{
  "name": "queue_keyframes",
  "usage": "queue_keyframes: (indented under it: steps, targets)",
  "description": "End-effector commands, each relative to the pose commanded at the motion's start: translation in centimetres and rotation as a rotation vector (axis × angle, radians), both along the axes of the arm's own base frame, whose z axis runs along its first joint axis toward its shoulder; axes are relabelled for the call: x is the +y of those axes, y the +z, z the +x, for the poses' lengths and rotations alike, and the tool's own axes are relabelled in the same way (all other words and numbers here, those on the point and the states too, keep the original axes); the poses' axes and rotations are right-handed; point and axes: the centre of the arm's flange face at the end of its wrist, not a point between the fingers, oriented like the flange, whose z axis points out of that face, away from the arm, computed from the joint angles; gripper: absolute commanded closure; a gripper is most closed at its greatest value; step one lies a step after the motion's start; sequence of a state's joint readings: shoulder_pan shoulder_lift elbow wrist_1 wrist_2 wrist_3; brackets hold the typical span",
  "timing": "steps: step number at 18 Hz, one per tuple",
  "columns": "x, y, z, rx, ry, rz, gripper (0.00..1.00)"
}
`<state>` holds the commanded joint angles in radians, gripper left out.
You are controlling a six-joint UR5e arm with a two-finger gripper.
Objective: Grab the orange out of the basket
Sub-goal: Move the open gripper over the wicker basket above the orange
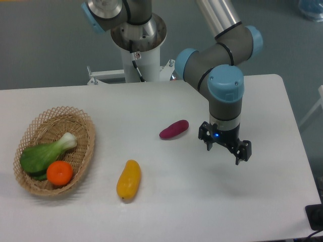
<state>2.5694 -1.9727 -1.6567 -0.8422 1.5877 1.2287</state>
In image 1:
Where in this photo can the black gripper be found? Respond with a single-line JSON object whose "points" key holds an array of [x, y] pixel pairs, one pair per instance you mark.
{"points": [[210, 134]]}

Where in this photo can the orange fruit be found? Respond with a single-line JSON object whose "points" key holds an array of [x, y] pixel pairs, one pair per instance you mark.
{"points": [[59, 173]]}

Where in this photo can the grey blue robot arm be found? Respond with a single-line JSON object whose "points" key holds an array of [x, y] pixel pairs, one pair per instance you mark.
{"points": [[214, 72]]}

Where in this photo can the woven wicker basket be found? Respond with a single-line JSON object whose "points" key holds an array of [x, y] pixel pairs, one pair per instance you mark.
{"points": [[48, 127]]}

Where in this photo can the purple sweet potato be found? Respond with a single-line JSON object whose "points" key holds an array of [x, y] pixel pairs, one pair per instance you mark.
{"points": [[174, 129]]}

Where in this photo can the yellow mango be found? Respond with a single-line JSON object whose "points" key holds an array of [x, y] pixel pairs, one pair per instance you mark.
{"points": [[129, 181]]}

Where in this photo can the black device at edge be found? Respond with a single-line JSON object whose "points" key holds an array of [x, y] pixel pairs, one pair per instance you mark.
{"points": [[314, 216]]}

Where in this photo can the blue bag in corner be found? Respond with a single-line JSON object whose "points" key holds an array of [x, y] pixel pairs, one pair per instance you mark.
{"points": [[311, 9]]}

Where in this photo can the green bok choy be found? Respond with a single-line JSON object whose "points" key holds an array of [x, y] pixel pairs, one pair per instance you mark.
{"points": [[35, 160]]}

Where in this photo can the white frame at right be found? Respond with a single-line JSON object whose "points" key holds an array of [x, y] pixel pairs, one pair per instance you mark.
{"points": [[312, 114]]}

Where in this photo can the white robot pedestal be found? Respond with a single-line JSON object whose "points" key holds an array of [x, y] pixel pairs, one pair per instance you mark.
{"points": [[139, 46]]}

